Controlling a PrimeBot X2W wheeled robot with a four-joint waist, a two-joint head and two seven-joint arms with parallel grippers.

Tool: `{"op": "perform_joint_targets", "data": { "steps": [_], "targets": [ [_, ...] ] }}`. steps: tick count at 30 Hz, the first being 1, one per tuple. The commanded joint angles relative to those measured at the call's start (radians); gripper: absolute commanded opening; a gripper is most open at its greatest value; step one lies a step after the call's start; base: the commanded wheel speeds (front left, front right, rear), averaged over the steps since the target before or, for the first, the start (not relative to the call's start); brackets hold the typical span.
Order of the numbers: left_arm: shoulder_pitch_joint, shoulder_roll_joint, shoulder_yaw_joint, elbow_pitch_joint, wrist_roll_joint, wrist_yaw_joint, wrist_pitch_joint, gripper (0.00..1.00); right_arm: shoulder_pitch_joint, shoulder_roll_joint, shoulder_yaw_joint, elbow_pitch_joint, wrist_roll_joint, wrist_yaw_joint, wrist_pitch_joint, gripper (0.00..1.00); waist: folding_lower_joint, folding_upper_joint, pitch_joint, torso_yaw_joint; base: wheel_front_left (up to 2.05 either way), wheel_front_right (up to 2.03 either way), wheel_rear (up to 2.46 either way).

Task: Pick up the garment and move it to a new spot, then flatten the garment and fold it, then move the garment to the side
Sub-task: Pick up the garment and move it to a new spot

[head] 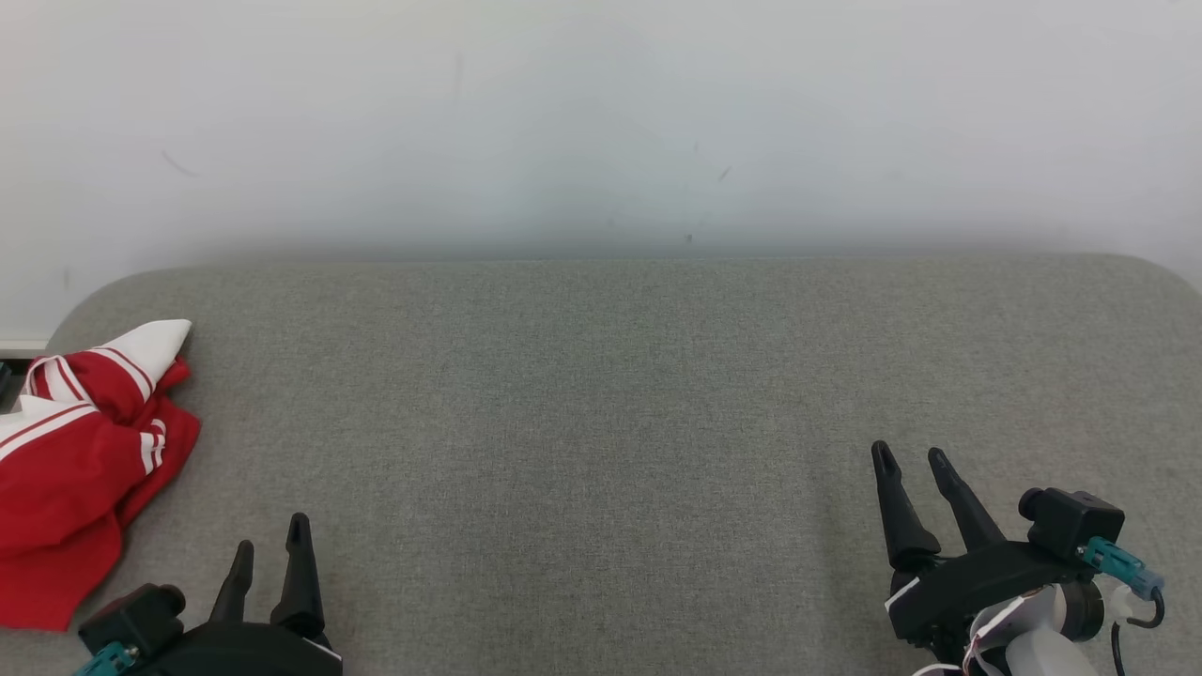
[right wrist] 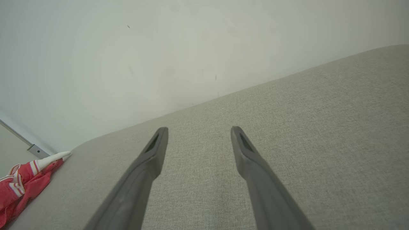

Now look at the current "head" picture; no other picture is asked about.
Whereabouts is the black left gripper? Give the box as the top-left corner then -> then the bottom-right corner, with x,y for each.
141,513 -> 344,676

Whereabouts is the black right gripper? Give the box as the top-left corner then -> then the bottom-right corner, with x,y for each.
871,441 -> 1096,651

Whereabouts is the red white basketball jersey shirt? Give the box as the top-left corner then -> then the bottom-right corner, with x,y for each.
0,319 -> 202,541

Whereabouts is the grey fabric sofa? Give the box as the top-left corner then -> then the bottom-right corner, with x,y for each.
0,252 -> 1202,676

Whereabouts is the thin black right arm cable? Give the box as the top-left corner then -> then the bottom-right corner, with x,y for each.
1111,590 -> 1166,676

